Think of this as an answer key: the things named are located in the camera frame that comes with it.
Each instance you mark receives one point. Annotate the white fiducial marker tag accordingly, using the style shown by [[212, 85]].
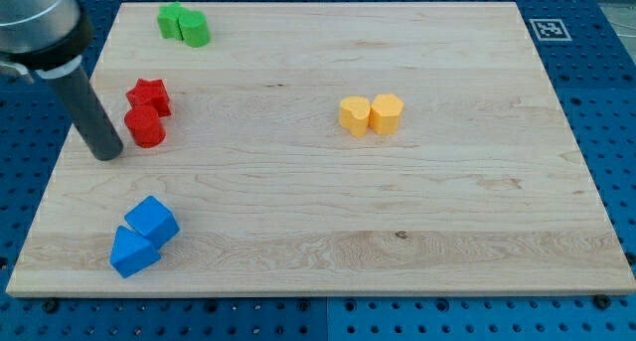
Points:
[[550, 30]]

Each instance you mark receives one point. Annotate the red star block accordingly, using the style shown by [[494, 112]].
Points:
[[150, 92]]

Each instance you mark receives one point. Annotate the yellow hexagon block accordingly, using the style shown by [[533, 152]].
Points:
[[385, 114]]

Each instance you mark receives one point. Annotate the black board stop screw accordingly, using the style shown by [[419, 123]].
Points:
[[50, 305], [601, 301]]

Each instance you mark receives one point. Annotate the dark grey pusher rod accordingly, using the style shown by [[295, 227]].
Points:
[[71, 84]]

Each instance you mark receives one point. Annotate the wooden board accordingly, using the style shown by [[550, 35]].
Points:
[[482, 191]]

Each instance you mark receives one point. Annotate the red cylinder block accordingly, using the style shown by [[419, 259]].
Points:
[[144, 125]]

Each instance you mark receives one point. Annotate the green star block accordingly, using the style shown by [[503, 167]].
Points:
[[168, 20]]

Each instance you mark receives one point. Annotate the green rounded block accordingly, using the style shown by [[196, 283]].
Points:
[[194, 29]]

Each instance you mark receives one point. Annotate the blue triangle block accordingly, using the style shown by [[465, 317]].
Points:
[[131, 253]]

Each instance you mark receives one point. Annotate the yellow heart block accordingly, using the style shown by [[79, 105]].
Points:
[[354, 114]]

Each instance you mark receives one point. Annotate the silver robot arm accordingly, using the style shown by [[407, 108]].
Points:
[[47, 38]]

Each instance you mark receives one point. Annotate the blue cube block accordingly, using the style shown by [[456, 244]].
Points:
[[153, 221]]

